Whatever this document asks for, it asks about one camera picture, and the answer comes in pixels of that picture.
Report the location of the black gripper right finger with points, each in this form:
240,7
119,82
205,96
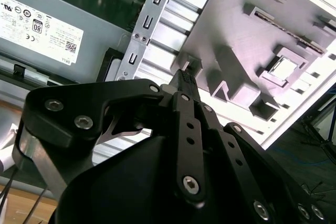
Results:
262,182

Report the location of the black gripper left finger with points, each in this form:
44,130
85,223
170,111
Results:
65,98

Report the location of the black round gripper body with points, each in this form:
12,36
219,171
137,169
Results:
126,187

